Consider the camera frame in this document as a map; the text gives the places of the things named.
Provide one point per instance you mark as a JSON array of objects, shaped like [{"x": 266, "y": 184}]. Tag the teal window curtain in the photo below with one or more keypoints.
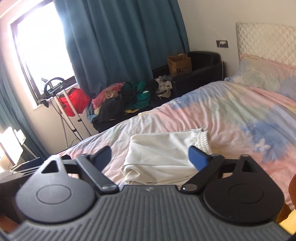
[{"x": 120, "y": 41}]

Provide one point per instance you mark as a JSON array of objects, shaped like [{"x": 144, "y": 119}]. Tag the red bag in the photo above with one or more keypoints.
[{"x": 78, "y": 99}]

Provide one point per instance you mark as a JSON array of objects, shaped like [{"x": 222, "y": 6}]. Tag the cream white sweatpants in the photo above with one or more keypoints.
[{"x": 162, "y": 158}]

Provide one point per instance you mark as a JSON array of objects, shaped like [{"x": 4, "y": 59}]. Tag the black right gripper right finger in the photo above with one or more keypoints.
[{"x": 237, "y": 191}]

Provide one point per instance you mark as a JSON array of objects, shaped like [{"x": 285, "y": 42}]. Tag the pastel tie-dye bed sheet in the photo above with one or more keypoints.
[{"x": 240, "y": 120}]

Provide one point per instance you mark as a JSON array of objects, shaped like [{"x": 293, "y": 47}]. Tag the wall power socket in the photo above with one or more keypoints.
[{"x": 222, "y": 44}]

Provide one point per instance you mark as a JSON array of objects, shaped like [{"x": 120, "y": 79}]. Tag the pastel pillow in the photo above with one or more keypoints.
[{"x": 269, "y": 75}]

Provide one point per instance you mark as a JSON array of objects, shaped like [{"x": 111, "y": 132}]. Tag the left teal curtain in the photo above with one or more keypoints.
[{"x": 12, "y": 115}]

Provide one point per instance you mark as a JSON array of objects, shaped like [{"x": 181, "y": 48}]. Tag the pile of mixed clothes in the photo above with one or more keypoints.
[{"x": 123, "y": 98}]

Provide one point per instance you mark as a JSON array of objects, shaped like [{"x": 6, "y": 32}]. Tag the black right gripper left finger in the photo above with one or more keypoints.
[{"x": 64, "y": 190}]

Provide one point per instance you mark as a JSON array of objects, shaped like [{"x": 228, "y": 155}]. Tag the brown paper bag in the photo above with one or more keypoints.
[{"x": 179, "y": 64}]

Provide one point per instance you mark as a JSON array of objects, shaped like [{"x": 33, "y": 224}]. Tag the white quilted headboard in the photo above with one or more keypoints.
[{"x": 268, "y": 41}]

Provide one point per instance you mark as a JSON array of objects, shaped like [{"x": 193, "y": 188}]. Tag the black leather sofa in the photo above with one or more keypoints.
[{"x": 207, "y": 68}]

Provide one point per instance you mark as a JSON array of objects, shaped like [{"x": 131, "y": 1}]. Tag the white garment steamer stand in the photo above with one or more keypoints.
[{"x": 55, "y": 93}]

